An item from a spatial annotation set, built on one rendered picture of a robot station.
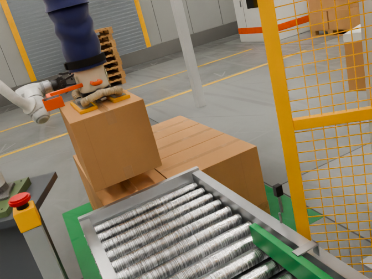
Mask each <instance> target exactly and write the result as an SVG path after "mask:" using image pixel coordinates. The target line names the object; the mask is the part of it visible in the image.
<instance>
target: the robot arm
mask: <svg viewBox="0 0 372 279"><path fill-rule="evenodd" d="M66 74H70V73H69V72H64V73H58V77H57V78H56V79H53V80H50V81H48V80H45V81H42V82H38V83H32V84H28V85H24V86H22V87H20V88H18V89H17V90H16V91H15V92H14V91H13V90H12V89H11V88H9V87H8V86H7V85H6V84H5V83H4V82H2V81H1V80H0V94H1V95H3V96H4V97H5V98H7V99H8V100H9V101H10V102H12V103H14V104H15V105H17V106H18V107H20V108H22V109H23V112H24V113H25V114H26V115H28V116H29V117H30V118H32V120H33V121H34V122H36V123H38V124H43V123H46V122H47V121H48V119H49V117H50V111H48V112H47V110H46V109H45V107H44V104H43V101H42V99H44V96H46V94H48V93H51V92H53V91H57V90H60V89H64V88H66V87H67V86H72V85H76V83H70V84H67V83H66V80H67V79H69V78H71V77H73V76H74V74H71V75H70V76H68V77H66V78H64V79H63V78H61V76H62V75H66ZM14 186H15V182H11V183H9V184H7V182H6V181H5V179H4V177H3V174H2V172H1V170H0V202H1V201H3V200H7V199H9V198H10V194H11V192H12V189H13V187H14Z"/></svg>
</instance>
